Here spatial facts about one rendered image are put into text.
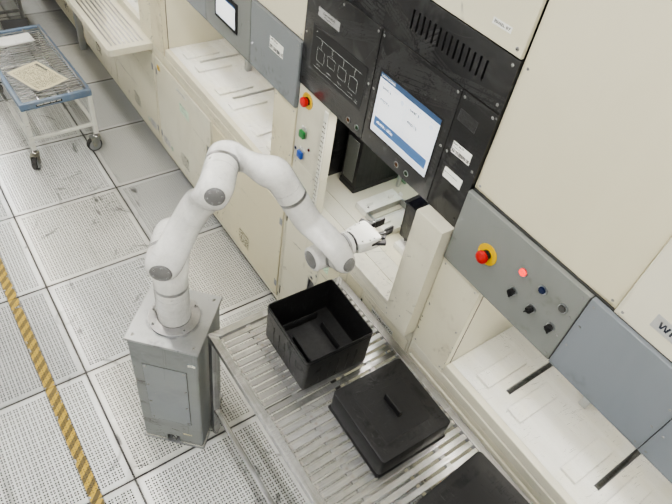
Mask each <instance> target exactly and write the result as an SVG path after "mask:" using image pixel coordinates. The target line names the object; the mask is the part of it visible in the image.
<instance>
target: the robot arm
mask: <svg viewBox="0 0 672 504"><path fill-rule="evenodd" d="M238 172H242V173H245V174H246V175H247V176H248V177H250V178H251V179H252V180H253V181H254V182H256V183H257V184H258V185H260V186H262V187H264V188H267V189H268V190H269V191H270V192H271V193H272V195H273V196H274V197H275V199H276V200H277V202H278V203H279V205H280V206H281V208H282V209H283V211H284V212H285V214H286V215H287V216H288V218H289V219H290V221H291V222H292V223H293V225H294V226H295V227H296V229H297V230H298V231H299V232H300V233H301V234H302V235H304V236H305V237H306V238H307V239H308V240H310V241H311V242H312V243H313V244H314V245H311V246H309V247H307V248H306V249H305V252H304V255H305V260H306V262H307V264H308V266H309V267H310V268H311V269H312V270H313V271H319V270H321V269H323V268H327V267H330V268H332V269H334V270H336V271H337V272H340V273H344V274H345V273H349V272H351V271H352V270H353V269H354V267H355V262H356V261H355V256H354V254H355V253H363V252H366V251H369V250H372V249H374V248H377V247H379V246H386V236H387V235H389V234H391V233H392V232H393V229H394V226H393V225H392V226H390V227H388V228H385V229H384V231H381V232H377V231H376V230H375V229H374V227H375V228H377V227H380V226H382V225H384V223H385V217H384V218H381V219H378V220H376V221H375V220H372V221H370V220H365V219H362V218H361V219H360V220H359V222H358V223H356V224H354V225H352V226H351V227H349V228H348V229H346V230H345V231H343V232H341V233H340V232H339V231H338V230H337V229H336V228H335V227H334V226H333V225H332V224H331V223H330V222H329V221H328V220H327V219H325V218H324V217H323V216H322V215H321V214H320V212H319V211H318V209H317V208H316V206H315V204H314V203H313V201H312V199H311V198H310V196H309V194H308V193H307V191H306V190H305V188H304V186H303V185H302V183H301V182H300V180H299V178H298V177H297V175H296V173H295V172H294V170H293V169H292V167H291V166H290V164H289V163H288V162H287V161H286V160H284V159H283V158H281V157H278V156H275V155H268V154H261V153H257V152H253V151H251V150H249V149H247V148H246V147H244V146H243V145H241V144H240V143H238V142H236V141H233V140H220V141H217V142H215V143H213V144H212V145H211V146H210V147H209V149H208V151H207V154H206V157H205V160H204V164H203V168H202V172H201V175H200V178H199V180H198V182H197V184H196V186H195V188H194V189H190V190H189V191H187V192H186V193H185V195H184V196H183V197H182V199H181V200H180V202H179V204H178V205H177V207H176V209H175V210H174V212H173V214H172V216H171V217H168V218H164V219H162V220H161V221H160V222H159V223H158V224H157V225H156V227H155V229H154V231H153V234H152V237H151V240H150V243H149V246H148V250H147V253H146V256H145V269H146V271H147V273H148V274H149V276H150V277H152V281H153V288H154V295H155V303H154V304H153V305H152V306H151V308H150V310H149V312H148V323H149V326H150V328H151V329H152V330H153V331H154V332H155V333H157V334H158V335H160V336H164V337H169V338H175V337H181V336H184V335H186V334H188V333H190V332H192V331H193V330H194V329H195V328H196V327H197V325H198V324H199V321H200V317H201V313H200V308H199V306H198V305H197V303H196V302H195V301H194V300H192V299H190V294H189V279H188V271H189V261H190V252H191V249H192V247H193V245H194V243H195V241H196V239H197V237H198V235H199V233H200V231H201V229H202V228H203V226H204V225H205V223H206V222H207V221H208V219H209V218H210V216H211V215H212V214H213V213H214V212H215V211H218V210H222V209H223V208H224V207H225V206H226V205H227V204H228V202H229V201H230V199H231V197H232V195H233V193H234V189H235V185H236V180H237V175H238ZM381 235H382V236H381ZM381 239H382V240H381ZM379 240H381V241H379Z"/></svg>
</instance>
